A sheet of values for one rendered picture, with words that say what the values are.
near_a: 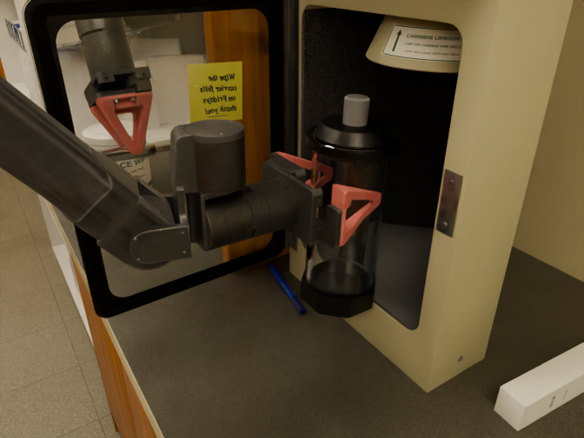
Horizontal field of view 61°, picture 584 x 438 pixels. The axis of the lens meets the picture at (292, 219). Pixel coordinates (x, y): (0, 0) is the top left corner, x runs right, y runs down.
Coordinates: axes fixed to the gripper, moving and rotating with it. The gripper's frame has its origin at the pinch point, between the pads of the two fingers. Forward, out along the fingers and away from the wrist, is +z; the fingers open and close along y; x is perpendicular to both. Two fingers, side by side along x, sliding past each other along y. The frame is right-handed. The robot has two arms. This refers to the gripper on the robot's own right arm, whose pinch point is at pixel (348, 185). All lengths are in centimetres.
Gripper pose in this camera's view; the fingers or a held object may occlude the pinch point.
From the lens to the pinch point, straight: 60.1
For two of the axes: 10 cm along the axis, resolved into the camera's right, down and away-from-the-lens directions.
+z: 8.4, -2.4, 4.9
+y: -5.5, -4.0, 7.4
